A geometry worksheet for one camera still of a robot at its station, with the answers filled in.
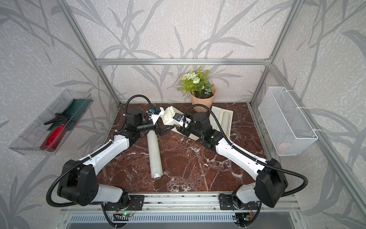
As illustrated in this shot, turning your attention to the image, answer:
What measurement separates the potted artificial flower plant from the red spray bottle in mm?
646

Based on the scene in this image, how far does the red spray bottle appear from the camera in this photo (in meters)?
0.57

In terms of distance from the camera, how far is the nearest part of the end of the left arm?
0.63 m

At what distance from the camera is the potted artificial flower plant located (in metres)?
0.95

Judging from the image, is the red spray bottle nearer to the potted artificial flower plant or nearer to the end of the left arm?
the end of the left arm

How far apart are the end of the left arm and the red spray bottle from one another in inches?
8.8

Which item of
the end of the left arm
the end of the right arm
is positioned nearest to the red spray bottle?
the end of the left arm

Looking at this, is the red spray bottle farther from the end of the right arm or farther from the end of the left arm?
the end of the right arm

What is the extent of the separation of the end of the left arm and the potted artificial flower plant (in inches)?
13.7

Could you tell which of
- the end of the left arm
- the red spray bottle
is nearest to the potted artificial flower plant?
the end of the left arm
